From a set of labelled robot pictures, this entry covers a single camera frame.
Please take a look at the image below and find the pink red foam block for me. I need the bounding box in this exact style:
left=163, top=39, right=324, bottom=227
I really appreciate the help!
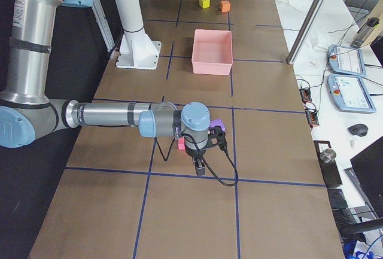
left=178, top=138, right=185, bottom=150

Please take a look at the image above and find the teach pendant tablet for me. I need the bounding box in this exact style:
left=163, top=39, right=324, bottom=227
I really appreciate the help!
left=328, top=44, right=366, bottom=77
left=327, top=74, right=376, bottom=114

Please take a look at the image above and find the pink plastic bin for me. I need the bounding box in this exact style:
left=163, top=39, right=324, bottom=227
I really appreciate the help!
left=191, top=29, right=233, bottom=76

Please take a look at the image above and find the black computer mouse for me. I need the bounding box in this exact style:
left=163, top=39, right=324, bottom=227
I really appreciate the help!
left=347, top=123, right=369, bottom=137

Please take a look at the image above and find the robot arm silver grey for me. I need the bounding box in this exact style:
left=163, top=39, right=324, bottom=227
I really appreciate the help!
left=1, top=0, right=212, bottom=176

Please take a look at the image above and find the black laptop monitor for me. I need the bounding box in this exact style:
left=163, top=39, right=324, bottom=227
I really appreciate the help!
left=351, top=140, right=382, bottom=217

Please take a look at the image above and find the aluminium frame post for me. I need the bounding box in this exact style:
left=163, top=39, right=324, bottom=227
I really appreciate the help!
left=286, top=0, right=325, bottom=65

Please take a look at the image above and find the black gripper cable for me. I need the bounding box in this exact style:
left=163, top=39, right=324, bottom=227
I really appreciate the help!
left=153, top=133, right=239, bottom=187

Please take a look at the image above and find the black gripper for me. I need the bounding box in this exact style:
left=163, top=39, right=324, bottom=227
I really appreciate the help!
left=185, top=145, right=209, bottom=176

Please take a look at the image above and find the lower teach pendant tablet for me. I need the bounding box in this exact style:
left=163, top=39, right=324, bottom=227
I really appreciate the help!
left=327, top=74, right=376, bottom=114

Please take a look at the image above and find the purple foam block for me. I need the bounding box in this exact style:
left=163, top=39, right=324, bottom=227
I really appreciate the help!
left=209, top=118, right=226, bottom=132

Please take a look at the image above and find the clear water bottle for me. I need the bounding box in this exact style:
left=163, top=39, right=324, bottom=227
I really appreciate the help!
left=350, top=17, right=379, bottom=48

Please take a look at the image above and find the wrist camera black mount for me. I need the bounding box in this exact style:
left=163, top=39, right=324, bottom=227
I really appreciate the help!
left=208, top=126, right=227, bottom=151

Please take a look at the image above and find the metal cylinder weight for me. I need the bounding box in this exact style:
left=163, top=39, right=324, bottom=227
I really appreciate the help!
left=320, top=148, right=336, bottom=163

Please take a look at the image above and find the upper teach pendant tablet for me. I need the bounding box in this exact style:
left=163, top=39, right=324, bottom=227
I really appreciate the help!
left=328, top=44, right=366, bottom=77

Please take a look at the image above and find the yellow foam block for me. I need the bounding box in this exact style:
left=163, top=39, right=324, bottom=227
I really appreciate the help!
left=199, top=0, right=211, bottom=9

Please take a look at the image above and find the white pedestal post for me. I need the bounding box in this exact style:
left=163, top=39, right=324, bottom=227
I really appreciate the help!
left=115, top=0, right=162, bottom=70

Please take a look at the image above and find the orange foam block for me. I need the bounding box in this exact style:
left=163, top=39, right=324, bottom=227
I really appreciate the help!
left=220, top=0, right=231, bottom=13

